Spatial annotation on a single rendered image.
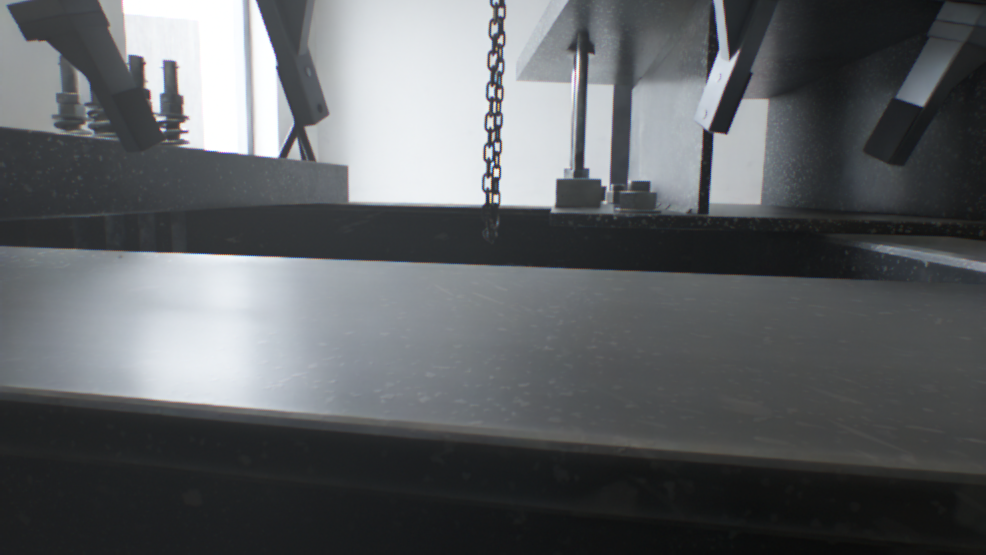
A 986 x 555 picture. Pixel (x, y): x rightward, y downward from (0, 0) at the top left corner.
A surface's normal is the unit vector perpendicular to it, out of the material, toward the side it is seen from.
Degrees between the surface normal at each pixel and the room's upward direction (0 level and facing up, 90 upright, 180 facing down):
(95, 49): 83
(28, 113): 90
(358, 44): 90
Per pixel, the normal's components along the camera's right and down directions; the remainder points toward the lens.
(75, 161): 0.99, 0.04
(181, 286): 0.02, -0.99
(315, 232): -0.14, 0.11
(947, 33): -0.98, -0.13
